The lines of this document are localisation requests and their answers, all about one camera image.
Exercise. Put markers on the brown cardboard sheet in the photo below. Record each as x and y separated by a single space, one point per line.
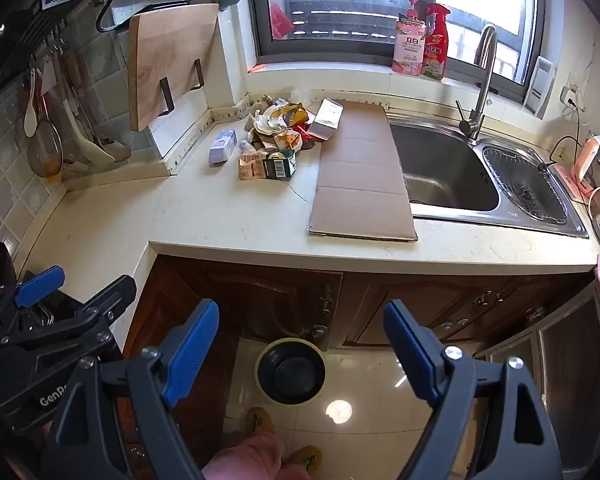
360 175

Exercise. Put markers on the person's pink trouser leg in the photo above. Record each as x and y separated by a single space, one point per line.
245 460

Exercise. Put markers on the steel double sink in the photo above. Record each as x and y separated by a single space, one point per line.
445 170

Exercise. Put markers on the purple white box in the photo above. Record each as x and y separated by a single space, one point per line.
222 147

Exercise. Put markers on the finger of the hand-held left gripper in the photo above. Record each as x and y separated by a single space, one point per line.
40 286
107 300

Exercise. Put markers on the red snack packet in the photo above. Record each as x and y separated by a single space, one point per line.
304 135

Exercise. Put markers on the white crumpled paper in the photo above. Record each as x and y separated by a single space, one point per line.
267 122

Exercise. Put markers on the silver box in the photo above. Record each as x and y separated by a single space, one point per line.
326 119

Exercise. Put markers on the wooden cabinet door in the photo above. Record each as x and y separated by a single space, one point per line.
170 310
260 295
395 310
530 305

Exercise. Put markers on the red spray bottle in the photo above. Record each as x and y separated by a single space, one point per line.
436 55

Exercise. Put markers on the pink mat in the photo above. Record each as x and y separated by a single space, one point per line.
567 180

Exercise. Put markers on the black range hood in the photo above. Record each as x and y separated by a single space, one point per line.
15 10

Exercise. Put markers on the steel faucet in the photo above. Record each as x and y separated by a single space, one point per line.
482 90

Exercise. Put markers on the wooden cutting board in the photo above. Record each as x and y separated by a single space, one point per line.
170 60

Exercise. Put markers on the dark window frame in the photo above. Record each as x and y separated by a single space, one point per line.
330 57

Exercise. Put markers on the yellow rimmed trash can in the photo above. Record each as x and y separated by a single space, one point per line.
290 375

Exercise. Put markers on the white grater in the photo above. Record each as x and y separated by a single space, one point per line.
539 87

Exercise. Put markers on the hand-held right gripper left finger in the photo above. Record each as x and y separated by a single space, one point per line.
195 355

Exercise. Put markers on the red paper decoration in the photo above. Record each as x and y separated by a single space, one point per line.
282 22

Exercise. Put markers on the round strainer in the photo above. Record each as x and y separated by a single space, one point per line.
45 152

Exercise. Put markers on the clear plastic bag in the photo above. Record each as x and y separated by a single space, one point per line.
305 97

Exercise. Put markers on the white power socket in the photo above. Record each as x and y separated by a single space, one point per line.
569 96

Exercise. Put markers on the white spoon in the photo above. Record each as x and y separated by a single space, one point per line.
31 110

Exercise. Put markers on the orange printed carton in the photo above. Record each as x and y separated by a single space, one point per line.
250 166

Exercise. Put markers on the yellow printed wrapper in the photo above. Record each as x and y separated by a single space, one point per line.
292 112

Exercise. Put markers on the pink dish soap bottle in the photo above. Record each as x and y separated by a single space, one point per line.
409 45

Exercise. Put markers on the glass cabinet door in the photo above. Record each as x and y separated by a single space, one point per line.
570 360

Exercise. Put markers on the yellow slipper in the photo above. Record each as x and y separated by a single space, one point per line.
305 457
259 420

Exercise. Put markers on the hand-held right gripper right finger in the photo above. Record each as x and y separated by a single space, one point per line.
410 355

